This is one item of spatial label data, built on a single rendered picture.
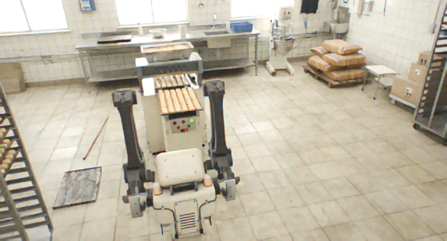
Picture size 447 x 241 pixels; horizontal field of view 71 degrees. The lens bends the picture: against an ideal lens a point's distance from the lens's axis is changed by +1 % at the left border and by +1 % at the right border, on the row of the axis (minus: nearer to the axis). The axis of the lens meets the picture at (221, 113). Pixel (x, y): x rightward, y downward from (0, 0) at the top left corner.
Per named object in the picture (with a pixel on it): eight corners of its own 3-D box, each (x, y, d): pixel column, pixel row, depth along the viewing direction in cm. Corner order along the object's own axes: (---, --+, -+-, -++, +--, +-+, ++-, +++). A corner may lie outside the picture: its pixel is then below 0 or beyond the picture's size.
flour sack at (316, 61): (306, 63, 638) (306, 54, 631) (324, 61, 649) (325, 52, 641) (326, 73, 576) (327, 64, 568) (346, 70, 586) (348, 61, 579)
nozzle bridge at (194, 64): (139, 86, 377) (135, 58, 362) (198, 79, 393) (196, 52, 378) (140, 96, 348) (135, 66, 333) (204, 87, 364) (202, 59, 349)
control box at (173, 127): (171, 132, 299) (170, 119, 293) (195, 128, 305) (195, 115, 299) (171, 134, 296) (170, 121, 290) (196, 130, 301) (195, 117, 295)
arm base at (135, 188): (121, 199, 140) (149, 195, 142) (121, 181, 144) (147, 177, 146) (125, 203, 148) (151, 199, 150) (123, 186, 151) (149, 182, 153)
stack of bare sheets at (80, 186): (65, 173, 363) (64, 171, 362) (101, 168, 371) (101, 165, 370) (52, 209, 310) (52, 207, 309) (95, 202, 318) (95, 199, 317)
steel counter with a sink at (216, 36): (86, 93, 588) (70, 27, 535) (91, 82, 650) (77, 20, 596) (259, 75, 650) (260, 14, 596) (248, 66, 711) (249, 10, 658)
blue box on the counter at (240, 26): (234, 33, 620) (234, 25, 613) (230, 30, 646) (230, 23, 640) (253, 31, 629) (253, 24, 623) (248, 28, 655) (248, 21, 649)
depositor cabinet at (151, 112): (145, 115, 496) (137, 64, 459) (190, 109, 512) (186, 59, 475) (151, 158, 384) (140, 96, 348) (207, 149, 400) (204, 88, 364)
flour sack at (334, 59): (334, 68, 557) (336, 59, 550) (320, 61, 593) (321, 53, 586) (368, 63, 576) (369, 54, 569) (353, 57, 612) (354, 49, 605)
